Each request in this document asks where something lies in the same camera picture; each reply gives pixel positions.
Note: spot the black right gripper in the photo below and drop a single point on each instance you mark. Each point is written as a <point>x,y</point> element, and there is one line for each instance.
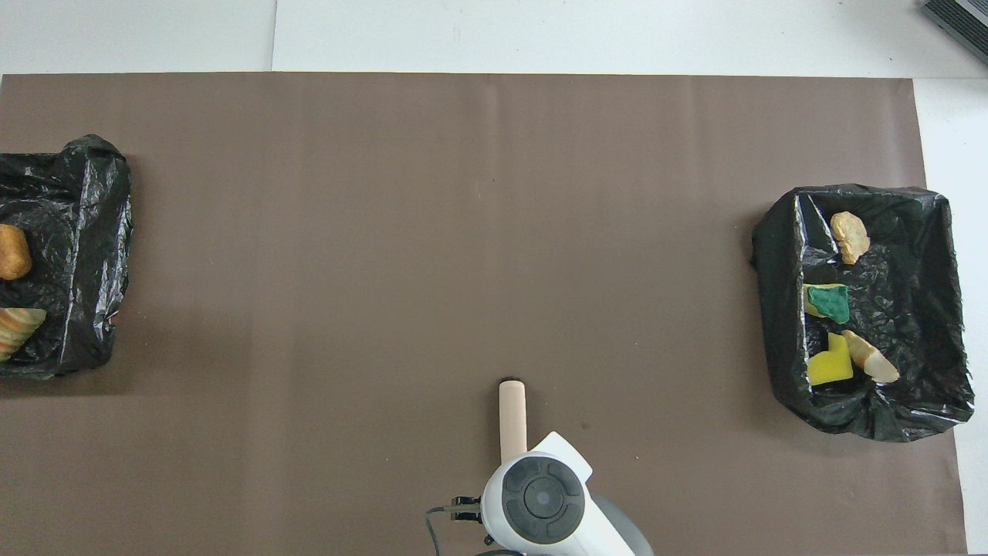
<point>466,508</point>

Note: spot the beige hand brush black bristles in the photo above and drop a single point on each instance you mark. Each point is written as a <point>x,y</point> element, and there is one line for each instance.
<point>512,421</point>

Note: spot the plain yellow sponge piece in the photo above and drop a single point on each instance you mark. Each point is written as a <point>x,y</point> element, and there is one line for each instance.
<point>827,367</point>

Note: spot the large yellow-green sponge piece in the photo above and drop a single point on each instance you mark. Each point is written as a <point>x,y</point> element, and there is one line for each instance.
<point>830,303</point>

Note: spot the orange striped croissant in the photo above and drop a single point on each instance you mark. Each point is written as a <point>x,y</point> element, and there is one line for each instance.
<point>872,359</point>
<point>850,235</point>

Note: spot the beige rock-like bread chunk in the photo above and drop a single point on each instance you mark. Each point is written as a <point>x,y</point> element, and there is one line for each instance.
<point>17,328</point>

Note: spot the brown fried croquette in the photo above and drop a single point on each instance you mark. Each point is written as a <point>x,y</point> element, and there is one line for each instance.
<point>13,252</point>

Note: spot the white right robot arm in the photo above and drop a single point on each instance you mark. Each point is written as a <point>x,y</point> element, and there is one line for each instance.
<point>556,502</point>

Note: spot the bin lined with black bag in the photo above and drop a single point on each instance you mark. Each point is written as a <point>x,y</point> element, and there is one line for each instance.
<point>77,232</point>
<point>911,309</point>

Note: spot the brown paper table mat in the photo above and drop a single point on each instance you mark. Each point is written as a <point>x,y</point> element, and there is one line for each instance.
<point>386,232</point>

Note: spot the dark grey ribbed object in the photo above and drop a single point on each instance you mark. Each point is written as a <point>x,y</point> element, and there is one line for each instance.
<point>965,15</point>

